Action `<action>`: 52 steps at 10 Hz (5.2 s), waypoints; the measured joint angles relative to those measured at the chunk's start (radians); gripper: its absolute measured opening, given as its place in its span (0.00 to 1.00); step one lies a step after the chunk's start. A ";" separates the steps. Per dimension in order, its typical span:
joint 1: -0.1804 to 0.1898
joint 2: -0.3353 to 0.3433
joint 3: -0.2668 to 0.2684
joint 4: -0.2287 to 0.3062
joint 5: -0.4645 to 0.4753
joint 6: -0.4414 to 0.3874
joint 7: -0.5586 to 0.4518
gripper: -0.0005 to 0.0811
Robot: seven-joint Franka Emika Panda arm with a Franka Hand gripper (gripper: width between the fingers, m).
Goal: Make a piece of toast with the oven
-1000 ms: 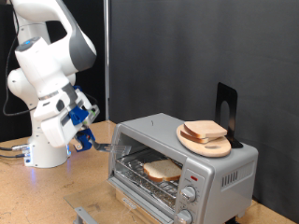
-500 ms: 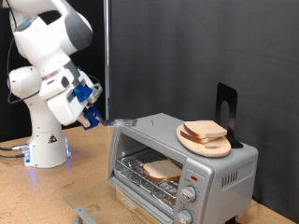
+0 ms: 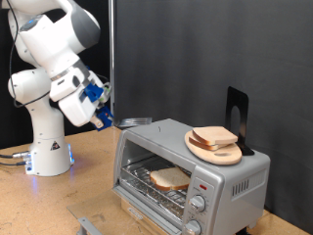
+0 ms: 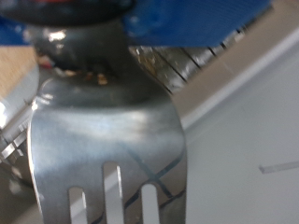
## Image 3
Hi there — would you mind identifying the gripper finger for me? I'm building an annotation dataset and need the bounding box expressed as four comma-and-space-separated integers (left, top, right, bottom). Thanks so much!
91, 115, 105, 129

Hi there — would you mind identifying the black metal bookend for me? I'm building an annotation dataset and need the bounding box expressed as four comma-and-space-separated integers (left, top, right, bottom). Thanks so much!
224, 85, 256, 157

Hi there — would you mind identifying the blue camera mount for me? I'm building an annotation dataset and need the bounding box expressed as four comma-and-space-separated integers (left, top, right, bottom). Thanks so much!
82, 82, 105, 103

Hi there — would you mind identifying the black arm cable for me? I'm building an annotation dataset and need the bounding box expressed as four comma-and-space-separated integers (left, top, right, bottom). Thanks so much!
4, 0, 52, 109

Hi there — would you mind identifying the black base cable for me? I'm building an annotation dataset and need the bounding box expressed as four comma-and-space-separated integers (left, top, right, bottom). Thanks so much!
0, 161, 27, 167

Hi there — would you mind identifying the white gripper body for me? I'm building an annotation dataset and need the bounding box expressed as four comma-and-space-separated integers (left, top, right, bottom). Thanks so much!
58, 70, 106, 128

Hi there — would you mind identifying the black cable with silver connector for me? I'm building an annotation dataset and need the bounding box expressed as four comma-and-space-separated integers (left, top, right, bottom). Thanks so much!
0, 151, 33, 161

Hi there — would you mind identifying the glass oven door with handle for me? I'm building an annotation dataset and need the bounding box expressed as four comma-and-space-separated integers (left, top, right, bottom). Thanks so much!
67, 185, 184, 235

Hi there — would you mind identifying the silver toaster oven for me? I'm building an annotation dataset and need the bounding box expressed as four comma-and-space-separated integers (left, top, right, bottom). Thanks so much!
112, 117, 272, 235

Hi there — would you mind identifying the metal pole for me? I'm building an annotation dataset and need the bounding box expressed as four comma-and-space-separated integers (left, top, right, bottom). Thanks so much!
108, 0, 117, 126

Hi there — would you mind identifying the white bread slice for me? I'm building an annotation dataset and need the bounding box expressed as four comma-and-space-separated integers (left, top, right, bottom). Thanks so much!
188, 136, 228, 152
192, 125, 240, 147
149, 166, 192, 192

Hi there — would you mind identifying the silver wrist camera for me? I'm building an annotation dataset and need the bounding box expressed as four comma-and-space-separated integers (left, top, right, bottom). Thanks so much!
98, 81, 112, 104

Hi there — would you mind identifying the round wooden cutting board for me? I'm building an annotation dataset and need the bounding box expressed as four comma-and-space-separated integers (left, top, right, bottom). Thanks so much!
184, 129, 244, 166

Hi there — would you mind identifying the metal fork with blue block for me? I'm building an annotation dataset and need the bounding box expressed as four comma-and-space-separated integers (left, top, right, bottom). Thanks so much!
95, 105, 153, 132

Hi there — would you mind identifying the wooden block under oven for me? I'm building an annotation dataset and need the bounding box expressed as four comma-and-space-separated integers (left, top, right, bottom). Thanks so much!
120, 199, 170, 235

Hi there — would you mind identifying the wire oven rack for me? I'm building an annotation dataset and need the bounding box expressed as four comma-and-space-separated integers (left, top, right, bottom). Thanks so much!
120, 155, 193, 220

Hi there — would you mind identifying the silver oven knob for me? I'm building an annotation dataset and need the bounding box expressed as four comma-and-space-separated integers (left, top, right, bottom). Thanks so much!
183, 219, 203, 235
189, 195, 207, 213

